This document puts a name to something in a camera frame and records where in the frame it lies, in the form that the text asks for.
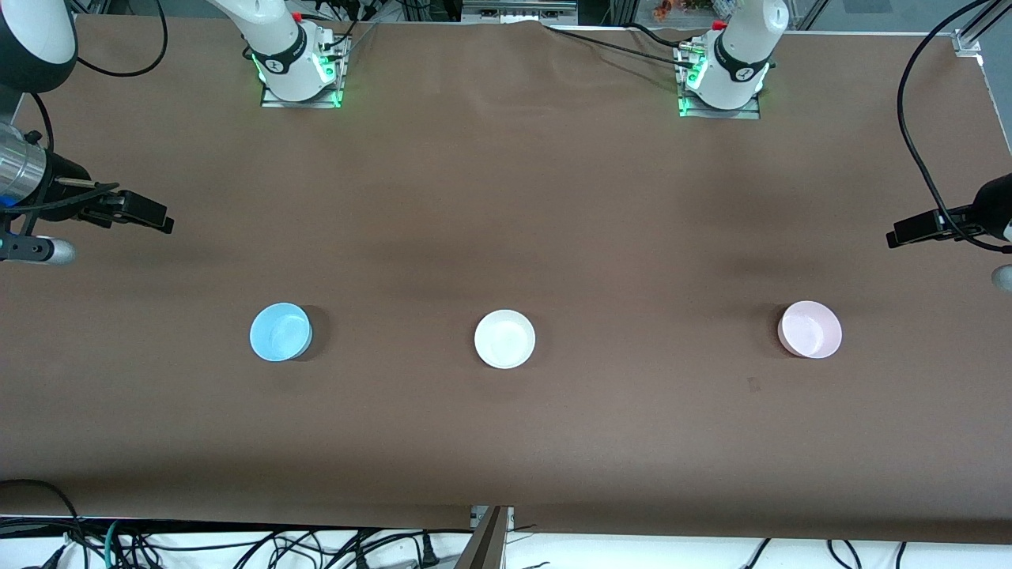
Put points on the pink bowl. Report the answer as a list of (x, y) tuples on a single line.
[(812, 329)]

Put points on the orange object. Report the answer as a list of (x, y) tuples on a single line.
[(664, 9)]

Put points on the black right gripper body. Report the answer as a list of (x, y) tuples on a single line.
[(67, 188)]

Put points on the aluminium profile beam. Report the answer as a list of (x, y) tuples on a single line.
[(486, 545)]

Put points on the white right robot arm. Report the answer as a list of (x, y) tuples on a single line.
[(277, 39)]

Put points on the brown table cover sheet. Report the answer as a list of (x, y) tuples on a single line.
[(506, 197)]

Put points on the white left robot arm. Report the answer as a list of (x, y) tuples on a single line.
[(743, 47)]

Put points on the aluminium frame corner bracket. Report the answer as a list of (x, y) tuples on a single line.
[(966, 41)]

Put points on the grey power strip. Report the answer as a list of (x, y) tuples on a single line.
[(518, 12)]

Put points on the white bowl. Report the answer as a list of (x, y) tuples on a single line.
[(504, 339)]

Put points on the light blue bowl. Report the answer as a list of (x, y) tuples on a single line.
[(278, 333)]

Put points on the black power plug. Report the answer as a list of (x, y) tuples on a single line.
[(428, 551)]

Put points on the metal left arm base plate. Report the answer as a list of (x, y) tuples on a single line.
[(719, 114)]

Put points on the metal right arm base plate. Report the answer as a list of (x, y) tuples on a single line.
[(300, 103)]

